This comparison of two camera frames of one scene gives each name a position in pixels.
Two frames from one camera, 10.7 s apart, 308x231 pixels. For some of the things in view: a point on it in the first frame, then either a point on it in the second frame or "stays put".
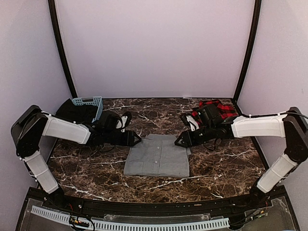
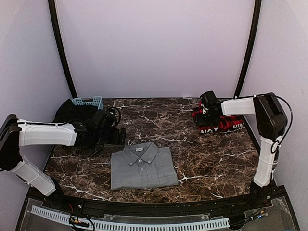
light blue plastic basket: x=97 y=101 stays put
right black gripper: x=188 y=139 to x=200 y=121
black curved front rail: x=234 y=205 stays put
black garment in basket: x=84 y=113 stays put
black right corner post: x=251 y=47 stays put
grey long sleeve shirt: x=158 y=155 to x=142 y=165
